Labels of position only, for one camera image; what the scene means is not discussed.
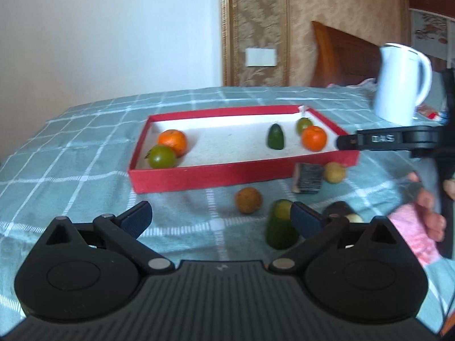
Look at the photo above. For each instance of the pale brown longan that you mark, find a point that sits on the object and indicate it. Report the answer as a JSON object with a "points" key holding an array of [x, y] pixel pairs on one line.
{"points": [[335, 173]]}

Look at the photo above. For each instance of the dark green avocado piece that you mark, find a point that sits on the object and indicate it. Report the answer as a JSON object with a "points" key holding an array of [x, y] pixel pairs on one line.
{"points": [[276, 137]]}

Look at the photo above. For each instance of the framed wall picture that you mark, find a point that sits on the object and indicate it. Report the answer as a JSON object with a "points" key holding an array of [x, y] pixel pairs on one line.
{"points": [[430, 32]]}

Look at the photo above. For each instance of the person's right hand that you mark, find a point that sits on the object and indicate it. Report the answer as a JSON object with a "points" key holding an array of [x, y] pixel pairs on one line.
{"points": [[428, 200]]}

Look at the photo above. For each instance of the cut cucumber piece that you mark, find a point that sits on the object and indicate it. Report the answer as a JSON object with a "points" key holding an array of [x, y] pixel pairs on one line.
{"points": [[280, 227]]}

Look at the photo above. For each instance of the small brown longan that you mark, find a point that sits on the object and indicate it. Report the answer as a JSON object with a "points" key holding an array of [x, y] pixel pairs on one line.
{"points": [[248, 200]]}

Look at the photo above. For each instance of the round sugar cane piece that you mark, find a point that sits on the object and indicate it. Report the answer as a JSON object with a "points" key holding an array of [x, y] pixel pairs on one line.
{"points": [[309, 179]]}

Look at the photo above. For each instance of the pink blanket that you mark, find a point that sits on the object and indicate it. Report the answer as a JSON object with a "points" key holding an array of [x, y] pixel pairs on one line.
{"points": [[412, 234]]}

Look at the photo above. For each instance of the large orange tangerine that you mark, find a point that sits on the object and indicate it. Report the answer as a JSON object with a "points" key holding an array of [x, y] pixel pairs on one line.
{"points": [[314, 138]]}

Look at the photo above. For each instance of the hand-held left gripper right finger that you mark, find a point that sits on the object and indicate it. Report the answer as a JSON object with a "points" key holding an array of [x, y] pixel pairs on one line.
{"points": [[305, 220]]}

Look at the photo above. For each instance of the red cardboard box tray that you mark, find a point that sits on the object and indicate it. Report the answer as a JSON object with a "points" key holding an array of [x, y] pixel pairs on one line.
{"points": [[231, 138]]}

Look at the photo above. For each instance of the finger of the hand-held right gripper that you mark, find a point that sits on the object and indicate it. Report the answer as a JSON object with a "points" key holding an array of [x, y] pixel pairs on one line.
{"points": [[376, 138]]}

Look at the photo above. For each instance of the yellow-green tangerine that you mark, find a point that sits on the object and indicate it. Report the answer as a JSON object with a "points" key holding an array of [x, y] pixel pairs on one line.
{"points": [[160, 157]]}

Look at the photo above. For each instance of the white electric kettle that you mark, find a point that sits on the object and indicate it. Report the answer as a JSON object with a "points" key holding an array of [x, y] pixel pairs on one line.
{"points": [[394, 85]]}

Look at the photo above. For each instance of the brown wooden headboard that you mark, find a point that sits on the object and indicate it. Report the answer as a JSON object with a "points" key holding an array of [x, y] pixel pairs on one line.
{"points": [[341, 57]]}

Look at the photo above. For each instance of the pink bedding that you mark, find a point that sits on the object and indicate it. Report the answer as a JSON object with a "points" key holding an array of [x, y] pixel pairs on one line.
{"points": [[359, 83]]}

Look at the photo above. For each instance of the green checked tablecloth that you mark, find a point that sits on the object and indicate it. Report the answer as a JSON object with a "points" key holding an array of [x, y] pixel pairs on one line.
{"points": [[89, 142]]}

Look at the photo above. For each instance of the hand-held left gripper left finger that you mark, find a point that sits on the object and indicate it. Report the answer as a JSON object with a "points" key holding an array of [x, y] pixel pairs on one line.
{"points": [[135, 218]]}

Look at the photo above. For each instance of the small orange tangerine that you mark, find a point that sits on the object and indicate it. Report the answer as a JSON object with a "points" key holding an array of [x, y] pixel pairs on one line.
{"points": [[173, 141]]}

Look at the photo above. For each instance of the dark sugar cane chunk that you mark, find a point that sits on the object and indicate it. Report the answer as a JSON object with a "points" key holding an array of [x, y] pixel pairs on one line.
{"points": [[337, 209]]}

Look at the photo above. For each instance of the red snack packet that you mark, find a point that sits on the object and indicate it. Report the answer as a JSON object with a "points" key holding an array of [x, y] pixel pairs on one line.
{"points": [[432, 115]]}

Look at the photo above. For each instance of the white wall switch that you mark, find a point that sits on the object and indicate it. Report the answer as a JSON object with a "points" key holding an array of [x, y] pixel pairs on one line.
{"points": [[261, 57]]}

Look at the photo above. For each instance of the dark green tangerine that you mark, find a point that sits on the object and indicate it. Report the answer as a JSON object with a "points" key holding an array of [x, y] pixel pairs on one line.
{"points": [[303, 123]]}

